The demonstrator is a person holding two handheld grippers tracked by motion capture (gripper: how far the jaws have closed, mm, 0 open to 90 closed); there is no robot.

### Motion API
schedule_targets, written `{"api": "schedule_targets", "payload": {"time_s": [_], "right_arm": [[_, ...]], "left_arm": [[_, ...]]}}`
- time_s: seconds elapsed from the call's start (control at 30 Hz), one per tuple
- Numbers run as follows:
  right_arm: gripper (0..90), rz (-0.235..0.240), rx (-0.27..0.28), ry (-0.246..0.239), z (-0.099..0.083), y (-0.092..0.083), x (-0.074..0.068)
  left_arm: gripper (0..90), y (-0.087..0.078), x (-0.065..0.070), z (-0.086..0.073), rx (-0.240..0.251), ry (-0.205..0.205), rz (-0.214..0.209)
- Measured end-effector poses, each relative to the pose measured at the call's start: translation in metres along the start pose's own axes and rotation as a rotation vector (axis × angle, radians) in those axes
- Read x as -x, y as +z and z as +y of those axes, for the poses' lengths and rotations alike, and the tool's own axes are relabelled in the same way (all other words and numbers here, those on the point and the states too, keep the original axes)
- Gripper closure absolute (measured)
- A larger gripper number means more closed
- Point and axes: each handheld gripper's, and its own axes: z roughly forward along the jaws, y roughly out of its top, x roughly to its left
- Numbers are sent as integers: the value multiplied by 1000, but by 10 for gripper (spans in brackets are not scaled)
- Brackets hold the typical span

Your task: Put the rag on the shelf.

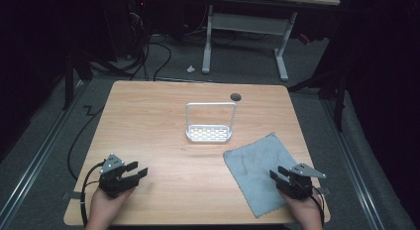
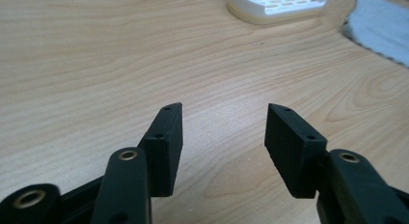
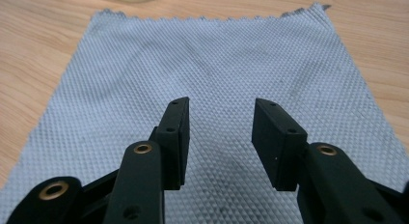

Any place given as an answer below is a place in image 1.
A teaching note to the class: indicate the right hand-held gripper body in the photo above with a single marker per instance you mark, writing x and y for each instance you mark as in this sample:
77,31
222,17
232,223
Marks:
300,185

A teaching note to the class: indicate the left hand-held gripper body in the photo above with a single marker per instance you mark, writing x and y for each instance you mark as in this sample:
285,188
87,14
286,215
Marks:
110,182

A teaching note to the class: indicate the grey cloth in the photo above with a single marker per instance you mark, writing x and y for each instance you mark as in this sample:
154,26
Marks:
254,167

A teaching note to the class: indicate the white rack with perforated base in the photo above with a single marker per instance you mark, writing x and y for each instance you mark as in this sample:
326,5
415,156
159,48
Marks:
208,133

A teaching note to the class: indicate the grey tape tab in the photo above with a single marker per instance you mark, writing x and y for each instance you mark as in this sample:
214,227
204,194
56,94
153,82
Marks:
325,191
71,195

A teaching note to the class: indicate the round black table grommet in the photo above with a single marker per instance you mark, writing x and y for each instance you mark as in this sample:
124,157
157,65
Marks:
235,97

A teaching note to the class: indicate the black metal stand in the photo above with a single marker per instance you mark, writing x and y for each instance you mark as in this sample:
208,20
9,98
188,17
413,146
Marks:
338,101
68,81

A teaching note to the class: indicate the crumpled white paper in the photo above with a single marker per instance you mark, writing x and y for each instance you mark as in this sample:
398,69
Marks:
190,69

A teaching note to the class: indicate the metal floor rail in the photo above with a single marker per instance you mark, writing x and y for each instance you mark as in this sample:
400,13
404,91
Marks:
355,170
36,164

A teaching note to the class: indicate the white desk frame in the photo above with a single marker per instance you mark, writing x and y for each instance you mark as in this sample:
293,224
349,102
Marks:
244,23

